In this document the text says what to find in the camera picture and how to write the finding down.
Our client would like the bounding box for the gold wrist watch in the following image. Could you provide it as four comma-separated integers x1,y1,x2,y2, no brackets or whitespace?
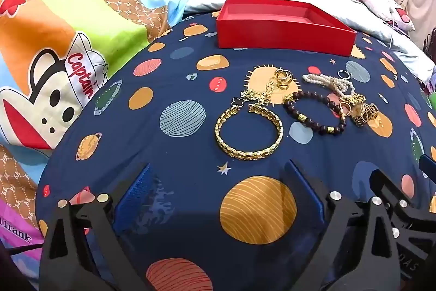
351,99,379,128

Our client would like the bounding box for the pink printed pillow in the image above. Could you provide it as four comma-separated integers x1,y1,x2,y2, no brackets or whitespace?
358,0,416,32

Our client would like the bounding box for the light blue quilt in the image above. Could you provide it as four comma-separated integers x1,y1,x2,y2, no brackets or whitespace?
184,0,436,83

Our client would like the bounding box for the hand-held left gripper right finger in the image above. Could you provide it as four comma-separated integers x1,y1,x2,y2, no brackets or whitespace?
284,159,400,291

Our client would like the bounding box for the gold chain link bracelet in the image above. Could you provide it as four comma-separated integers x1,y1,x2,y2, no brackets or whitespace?
214,104,284,161

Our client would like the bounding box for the navy planet print blanket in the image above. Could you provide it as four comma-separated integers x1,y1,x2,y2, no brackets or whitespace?
35,12,436,291

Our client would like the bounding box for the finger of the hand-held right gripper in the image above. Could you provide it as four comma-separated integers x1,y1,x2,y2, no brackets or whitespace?
369,168,420,207
419,154,436,178

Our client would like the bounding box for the colourful cartoon monkey blanket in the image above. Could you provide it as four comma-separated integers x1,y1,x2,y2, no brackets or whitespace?
0,0,196,291

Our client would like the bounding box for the red cardboard box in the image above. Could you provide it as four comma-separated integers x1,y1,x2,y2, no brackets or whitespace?
216,0,358,57

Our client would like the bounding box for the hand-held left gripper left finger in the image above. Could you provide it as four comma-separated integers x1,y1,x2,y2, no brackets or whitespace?
39,162,157,291

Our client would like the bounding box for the white pearl bracelet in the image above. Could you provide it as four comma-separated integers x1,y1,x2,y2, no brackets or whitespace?
302,72,357,98

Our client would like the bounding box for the dark bead bracelet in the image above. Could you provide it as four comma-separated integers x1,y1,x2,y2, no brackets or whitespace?
283,90,348,136

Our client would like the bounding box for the gold clover charm chain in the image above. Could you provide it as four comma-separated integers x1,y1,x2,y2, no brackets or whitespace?
231,81,277,108

